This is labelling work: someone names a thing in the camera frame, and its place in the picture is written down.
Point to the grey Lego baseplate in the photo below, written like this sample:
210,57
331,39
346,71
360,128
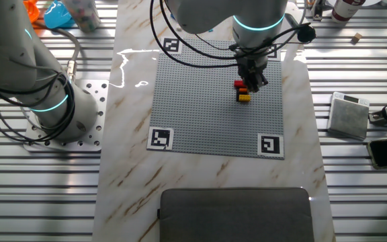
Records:
197,117

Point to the orange Lego brick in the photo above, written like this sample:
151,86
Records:
242,90

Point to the red Lego brick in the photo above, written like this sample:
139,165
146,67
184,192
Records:
238,83

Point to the yellow Lego brick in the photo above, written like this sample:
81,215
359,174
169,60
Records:
245,98

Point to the red white bottle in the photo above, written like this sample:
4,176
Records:
346,10

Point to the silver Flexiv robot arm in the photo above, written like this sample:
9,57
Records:
5,50

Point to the perforated metal robot base plate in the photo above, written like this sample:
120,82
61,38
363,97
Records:
96,101

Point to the silver digital scale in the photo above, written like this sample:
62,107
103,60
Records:
348,117

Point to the black white ArUco marker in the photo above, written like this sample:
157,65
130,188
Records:
273,53
160,138
172,45
270,145

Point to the small wooden block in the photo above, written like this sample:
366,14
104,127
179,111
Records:
356,38

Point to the grey fabric pad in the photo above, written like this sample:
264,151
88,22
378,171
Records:
237,218

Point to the grey metal bracket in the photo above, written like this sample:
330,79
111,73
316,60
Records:
317,11

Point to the clear plastic cup with bricks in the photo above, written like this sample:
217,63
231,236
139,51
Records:
82,17

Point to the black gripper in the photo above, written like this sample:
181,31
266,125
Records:
252,62

